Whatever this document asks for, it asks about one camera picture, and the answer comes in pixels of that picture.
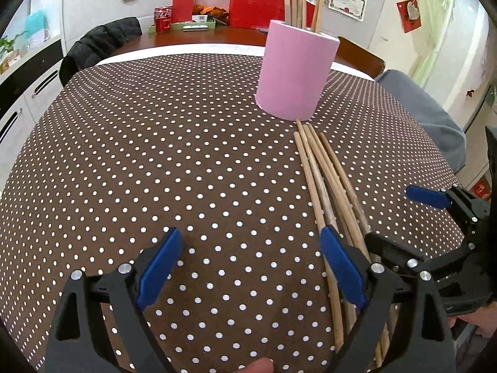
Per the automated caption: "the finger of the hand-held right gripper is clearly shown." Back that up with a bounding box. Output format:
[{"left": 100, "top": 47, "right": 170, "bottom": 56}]
[
  {"left": 406, "top": 185, "right": 488, "bottom": 234},
  {"left": 365, "top": 232, "right": 482, "bottom": 281}
]

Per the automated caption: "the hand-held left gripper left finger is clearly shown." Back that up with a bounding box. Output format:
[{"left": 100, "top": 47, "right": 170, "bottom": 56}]
[{"left": 44, "top": 228, "right": 183, "bottom": 373}]

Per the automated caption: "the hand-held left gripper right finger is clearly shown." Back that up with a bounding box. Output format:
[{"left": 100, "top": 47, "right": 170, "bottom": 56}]
[{"left": 319, "top": 226, "right": 456, "bottom": 373}]

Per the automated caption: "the bunch of wooden chopsticks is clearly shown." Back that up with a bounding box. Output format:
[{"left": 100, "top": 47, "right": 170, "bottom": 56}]
[{"left": 281, "top": 0, "right": 391, "bottom": 370}]

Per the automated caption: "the pink cylindrical cup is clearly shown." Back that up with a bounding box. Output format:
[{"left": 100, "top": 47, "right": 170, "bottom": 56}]
[{"left": 255, "top": 19, "right": 340, "bottom": 122}]

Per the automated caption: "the person's right hand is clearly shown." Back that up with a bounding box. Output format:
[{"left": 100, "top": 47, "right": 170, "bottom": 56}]
[{"left": 446, "top": 301, "right": 497, "bottom": 338}]

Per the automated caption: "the person's left hand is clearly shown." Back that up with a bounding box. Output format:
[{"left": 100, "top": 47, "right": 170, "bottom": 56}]
[{"left": 232, "top": 358, "right": 275, "bottom": 373}]

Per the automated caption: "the grey garment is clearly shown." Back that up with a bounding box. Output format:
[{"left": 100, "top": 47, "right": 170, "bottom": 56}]
[{"left": 376, "top": 69, "right": 467, "bottom": 173}]

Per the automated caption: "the brown polka dot tablecloth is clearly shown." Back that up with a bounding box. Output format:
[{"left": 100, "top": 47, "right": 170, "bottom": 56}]
[{"left": 0, "top": 52, "right": 467, "bottom": 373}]

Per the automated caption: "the brown wooden chair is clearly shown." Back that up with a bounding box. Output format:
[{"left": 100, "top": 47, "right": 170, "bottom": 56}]
[{"left": 332, "top": 36, "right": 386, "bottom": 79}]

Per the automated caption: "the white door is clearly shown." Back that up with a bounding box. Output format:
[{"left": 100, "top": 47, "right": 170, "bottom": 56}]
[{"left": 369, "top": 0, "right": 428, "bottom": 71}]

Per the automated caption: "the green sheer curtain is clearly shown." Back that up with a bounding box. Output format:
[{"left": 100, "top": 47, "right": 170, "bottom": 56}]
[{"left": 400, "top": 0, "right": 455, "bottom": 86}]

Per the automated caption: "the red heart door ornament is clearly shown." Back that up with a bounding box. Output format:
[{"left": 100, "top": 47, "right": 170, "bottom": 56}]
[{"left": 396, "top": 0, "right": 422, "bottom": 34}]

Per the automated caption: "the white black sideboard cabinet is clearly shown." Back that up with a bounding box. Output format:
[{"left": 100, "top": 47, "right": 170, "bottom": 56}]
[{"left": 0, "top": 33, "right": 65, "bottom": 144}]

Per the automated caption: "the black jacket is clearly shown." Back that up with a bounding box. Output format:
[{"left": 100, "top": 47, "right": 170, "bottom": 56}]
[{"left": 59, "top": 16, "right": 142, "bottom": 88}]

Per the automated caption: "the green white tin box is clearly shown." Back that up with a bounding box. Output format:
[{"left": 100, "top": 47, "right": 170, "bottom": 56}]
[{"left": 171, "top": 21, "right": 217, "bottom": 32}]

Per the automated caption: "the red soda can pack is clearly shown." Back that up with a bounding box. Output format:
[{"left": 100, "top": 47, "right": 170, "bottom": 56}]
[{"left": 154, "top": 6, "right": 173, "bottom": 33}]

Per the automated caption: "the orange snack bag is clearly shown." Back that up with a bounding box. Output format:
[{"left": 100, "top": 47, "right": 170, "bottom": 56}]
[{"left": 193, "top": 4, "right": 230, "bottom": 26}]

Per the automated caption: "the red upright box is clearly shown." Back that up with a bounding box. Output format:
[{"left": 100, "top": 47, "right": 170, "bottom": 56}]
[{"left": 172, "top": 0, "right": 198, "bottom": 24}]

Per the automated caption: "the small potted plant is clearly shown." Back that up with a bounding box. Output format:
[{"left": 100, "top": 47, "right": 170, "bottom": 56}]
[{"left": 0, "top": 31, "right": 30, "bottom": 72}]

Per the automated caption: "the teal white appliance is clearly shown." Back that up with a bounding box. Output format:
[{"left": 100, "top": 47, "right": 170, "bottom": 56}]
[{"left": 25, "top": 11, "right": 51, "bottom": 43}]

